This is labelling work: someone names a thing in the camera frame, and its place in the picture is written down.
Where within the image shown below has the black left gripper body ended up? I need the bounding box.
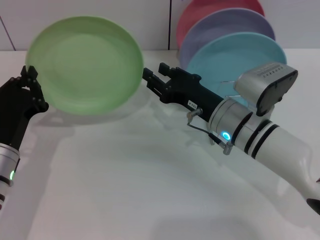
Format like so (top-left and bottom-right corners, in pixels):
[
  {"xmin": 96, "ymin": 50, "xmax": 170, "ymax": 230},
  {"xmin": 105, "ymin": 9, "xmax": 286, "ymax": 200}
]
[{"xmin": 0, "ymin": 83, "xmax": 35, "ymax": 151}]

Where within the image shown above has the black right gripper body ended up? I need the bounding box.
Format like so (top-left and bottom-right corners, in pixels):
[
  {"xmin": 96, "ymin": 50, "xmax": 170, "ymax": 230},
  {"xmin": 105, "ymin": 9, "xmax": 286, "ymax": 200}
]
[{"xmin": 159, "ymin": 66, "xmax": 225, "ymax": 123}]

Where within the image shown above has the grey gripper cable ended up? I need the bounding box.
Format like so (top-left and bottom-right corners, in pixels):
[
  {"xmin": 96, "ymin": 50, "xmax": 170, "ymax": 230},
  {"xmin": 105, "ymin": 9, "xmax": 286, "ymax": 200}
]
[{"xmin": 185, "ymin": 107, "xmax": 234, "ymax": 156}]

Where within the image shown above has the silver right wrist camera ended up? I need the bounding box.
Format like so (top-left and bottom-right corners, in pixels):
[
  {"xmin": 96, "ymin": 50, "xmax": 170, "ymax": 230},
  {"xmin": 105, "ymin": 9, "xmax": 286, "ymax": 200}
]
[{"xmin": 234, "ymin": 61, "xmax": 299, "ymax": 117}]

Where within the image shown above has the green round plate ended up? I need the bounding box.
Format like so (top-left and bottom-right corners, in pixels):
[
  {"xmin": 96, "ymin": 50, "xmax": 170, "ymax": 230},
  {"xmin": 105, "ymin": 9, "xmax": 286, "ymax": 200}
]
[{"xmin": 25, "ymin": 15, "xmax": 145, "ymax": 116}]

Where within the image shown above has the red round plate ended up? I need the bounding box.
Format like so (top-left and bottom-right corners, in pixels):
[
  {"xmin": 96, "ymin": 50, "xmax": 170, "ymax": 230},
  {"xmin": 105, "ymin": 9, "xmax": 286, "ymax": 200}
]
[{"xmin": 175, "ymin": 0, "xmax": 266, "ymax": 51}]

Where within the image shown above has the blue round plate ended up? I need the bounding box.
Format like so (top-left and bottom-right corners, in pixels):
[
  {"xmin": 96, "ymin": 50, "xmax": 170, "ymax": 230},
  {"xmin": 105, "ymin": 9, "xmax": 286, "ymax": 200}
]
[{"xmin": 185, "ymin": 31, "xmax": 288, "ymax": 114}]

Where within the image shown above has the purple round plate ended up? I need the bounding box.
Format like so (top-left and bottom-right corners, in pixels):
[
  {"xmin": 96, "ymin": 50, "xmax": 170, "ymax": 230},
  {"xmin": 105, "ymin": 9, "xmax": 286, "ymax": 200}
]
[{"xmin": 179, "ymin": 7, "xmax": 277, "ymax": 70}]

